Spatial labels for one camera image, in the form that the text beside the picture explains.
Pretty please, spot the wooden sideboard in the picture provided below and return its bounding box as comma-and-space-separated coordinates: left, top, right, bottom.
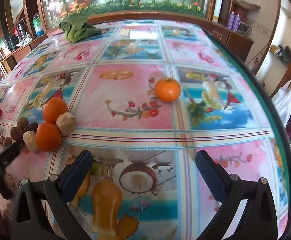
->
0, 34, 46, 65

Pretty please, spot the green plastic bottle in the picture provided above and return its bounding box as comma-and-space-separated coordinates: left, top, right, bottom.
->
33, 12, 44, 37

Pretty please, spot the orange mandarin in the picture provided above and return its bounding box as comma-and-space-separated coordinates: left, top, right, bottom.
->
35, 122, 63, 152
155, 77, 181, 102
42, 97, 68, 124

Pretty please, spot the white plastic bag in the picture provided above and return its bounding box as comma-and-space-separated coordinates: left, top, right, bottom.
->
271, 79, 291, 130

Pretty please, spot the black coffee machine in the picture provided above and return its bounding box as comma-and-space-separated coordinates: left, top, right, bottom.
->
17, 20, 29, 40

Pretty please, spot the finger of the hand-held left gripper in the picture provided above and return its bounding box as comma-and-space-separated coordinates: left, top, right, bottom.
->
0, 144, 21, 198

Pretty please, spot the dark red date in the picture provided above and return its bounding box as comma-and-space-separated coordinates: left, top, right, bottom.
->
23, 122, 39, 133

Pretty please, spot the black shoe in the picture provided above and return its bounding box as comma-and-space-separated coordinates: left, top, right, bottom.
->
279, 45, 291, 63

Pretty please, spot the reddish brown date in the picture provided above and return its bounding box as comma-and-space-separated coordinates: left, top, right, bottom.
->
10, 127, 24, 143

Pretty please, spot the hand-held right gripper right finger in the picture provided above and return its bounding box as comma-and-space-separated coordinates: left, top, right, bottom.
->
195, 150, 278, 240

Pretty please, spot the beige ginger chunk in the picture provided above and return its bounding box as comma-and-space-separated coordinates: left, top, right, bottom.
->
22, 131, 39, 153
56, 112, 76, 137

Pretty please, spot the green leafy vegetable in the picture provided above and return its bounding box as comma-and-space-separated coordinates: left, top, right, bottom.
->
59, 14, 102, 43

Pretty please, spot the fruit printed tablecloth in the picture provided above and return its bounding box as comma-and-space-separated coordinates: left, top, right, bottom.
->
0, 20, 290, 240

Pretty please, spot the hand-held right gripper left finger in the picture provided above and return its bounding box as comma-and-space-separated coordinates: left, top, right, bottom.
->
12, 150, 94, 240

